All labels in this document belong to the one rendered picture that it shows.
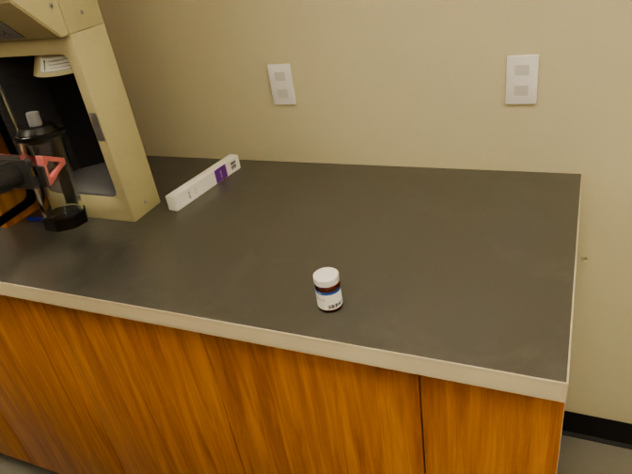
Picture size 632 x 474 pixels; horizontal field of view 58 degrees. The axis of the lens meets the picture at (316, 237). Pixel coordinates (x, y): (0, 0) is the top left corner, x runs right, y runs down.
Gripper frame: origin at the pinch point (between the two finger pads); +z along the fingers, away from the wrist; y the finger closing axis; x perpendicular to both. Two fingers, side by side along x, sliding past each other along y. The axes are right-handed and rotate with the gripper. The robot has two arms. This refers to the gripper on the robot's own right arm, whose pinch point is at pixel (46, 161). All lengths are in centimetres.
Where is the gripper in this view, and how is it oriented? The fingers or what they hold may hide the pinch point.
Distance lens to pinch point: 144.1
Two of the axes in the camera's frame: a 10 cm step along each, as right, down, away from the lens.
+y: -9.1, -0.9, 4.0
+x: 0.9, 9.0, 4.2
